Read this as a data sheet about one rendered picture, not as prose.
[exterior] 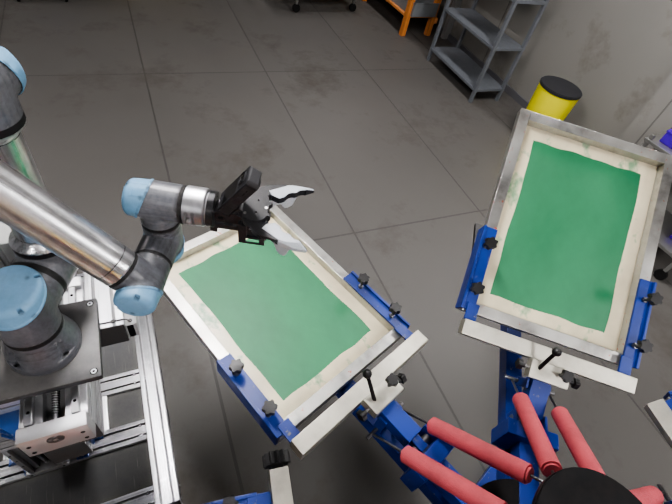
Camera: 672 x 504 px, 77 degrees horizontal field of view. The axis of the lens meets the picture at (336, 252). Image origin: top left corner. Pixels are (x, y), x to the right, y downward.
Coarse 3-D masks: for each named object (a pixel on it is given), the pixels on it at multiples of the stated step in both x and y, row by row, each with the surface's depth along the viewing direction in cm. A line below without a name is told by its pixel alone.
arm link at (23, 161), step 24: (0, 48) 66; (0, 72) 65; (24, 72) 70; (0, 96) 65; (0, 120) 67; (24, 120) 72; (0, 144) 70; (24, 144) 75; (24, 168) 76; (24, 240) 86; (48, 264) 90
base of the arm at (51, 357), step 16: (64, 320) 96; (64, 336) 95; (80, 336) 101; (16, 352) 90; (32, 352) 90; (48, 352) 92; (64, 352) 97; (16, 368) 93; (32, 368) 93; (48, 368) 94
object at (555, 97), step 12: (540, 84) 410; (552, 84) 407; (564, 84) 413; (540, 96) 410; (552, 96) 400; (564, 96) 396; (576, 96) 399; (528, 108) 428; (540, 108) 413; (552, 108) 407; (564, 108) 405
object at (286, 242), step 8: (272, 224) 80; (272, 232) 79; (280, 232) 79; (280, 240) 78; (288, 240) 79; (296, 240) 79; (280, 248) 82; (288, 248) 79; (296, 248) 79; (304, 248) 79
